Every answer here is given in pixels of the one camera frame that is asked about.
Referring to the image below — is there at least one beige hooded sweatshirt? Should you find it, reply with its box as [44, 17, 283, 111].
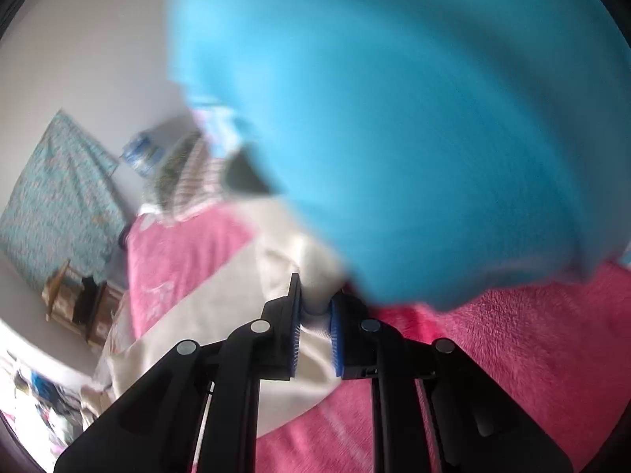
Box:
[80, 199, 344, 436]

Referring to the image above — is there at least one blue fleece garment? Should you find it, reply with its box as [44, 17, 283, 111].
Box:
[168, 0, 630, 311]

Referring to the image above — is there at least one pink fleece blanket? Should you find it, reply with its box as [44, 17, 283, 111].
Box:
[125, 203, 631, 473]

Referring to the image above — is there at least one black bag on chair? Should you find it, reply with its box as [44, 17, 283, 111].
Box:
[73, 276, 99, 326]

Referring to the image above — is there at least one wooden chair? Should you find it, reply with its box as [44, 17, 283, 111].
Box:
[42, 259, 123, 348]

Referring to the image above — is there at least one blue water jug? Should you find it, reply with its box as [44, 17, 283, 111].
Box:
[121, 131, 165, 177]

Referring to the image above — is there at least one teal floral wall cloth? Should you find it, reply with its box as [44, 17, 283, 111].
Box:
[1, 111, 127, 292]

